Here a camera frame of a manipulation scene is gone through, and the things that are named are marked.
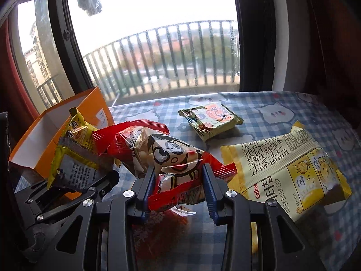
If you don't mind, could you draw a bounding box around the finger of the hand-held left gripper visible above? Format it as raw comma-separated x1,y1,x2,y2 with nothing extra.
14,171,120,227

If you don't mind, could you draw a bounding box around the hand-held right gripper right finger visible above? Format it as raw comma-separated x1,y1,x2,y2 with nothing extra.
201,163,313,271

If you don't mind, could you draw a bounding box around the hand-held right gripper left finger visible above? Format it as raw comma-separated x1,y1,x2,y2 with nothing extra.
53,164,157,271

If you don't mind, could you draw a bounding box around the small yellow snack packet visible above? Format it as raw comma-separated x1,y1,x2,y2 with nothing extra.
47,107,120,192

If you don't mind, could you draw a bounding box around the red cartoon face snack packet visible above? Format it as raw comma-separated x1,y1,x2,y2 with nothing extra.
93,119,238,213

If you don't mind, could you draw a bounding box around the green snack packet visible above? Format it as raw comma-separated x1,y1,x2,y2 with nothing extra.
178,103,244,143

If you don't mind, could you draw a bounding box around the pale yellow chip bag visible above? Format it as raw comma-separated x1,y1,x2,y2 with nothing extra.
220,120,353,223

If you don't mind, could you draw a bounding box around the orange cardboard box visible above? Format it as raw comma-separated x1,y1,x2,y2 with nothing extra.
8,86,116,201

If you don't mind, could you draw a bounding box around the blue checkered tablecloth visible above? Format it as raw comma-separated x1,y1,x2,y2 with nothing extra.
14,90,361,271

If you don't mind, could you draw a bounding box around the beige apartment building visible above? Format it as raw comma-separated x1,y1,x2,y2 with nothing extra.
24,21,60,98

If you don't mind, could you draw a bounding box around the dark red curtain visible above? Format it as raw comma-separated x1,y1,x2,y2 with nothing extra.
0,6,41,125
278,0,361,108

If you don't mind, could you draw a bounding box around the grey balcony railing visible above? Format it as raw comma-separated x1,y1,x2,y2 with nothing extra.
37,20,241,103

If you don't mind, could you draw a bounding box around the black window frame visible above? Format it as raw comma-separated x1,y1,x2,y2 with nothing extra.
47,0,278,93

